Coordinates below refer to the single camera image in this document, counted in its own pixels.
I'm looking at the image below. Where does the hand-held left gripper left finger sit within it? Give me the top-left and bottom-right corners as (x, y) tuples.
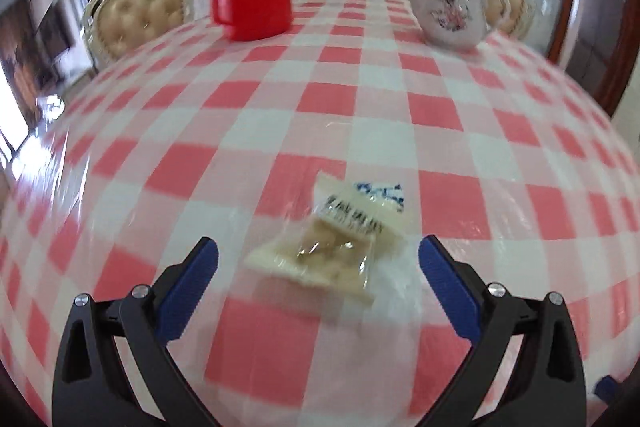
(51, 236), (220, 427)

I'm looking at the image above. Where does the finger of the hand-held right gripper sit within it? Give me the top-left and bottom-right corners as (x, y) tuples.
(594, 375), (617, 404)

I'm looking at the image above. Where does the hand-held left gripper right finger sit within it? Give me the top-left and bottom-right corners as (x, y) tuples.
(418, 234), (588, 427)

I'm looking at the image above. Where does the white packet with beige pieces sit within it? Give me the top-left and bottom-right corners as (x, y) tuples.
(244, 171), (407, 309)

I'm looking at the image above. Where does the red white checked tablecloth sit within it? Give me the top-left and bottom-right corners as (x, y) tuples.
(0, 0), (640, 427)

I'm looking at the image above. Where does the white floral teapot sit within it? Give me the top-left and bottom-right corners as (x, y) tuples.
(406, 0), (512, 51)

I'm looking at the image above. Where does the flat screen television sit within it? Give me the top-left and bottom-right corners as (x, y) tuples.
(0, 1), (72, 75)

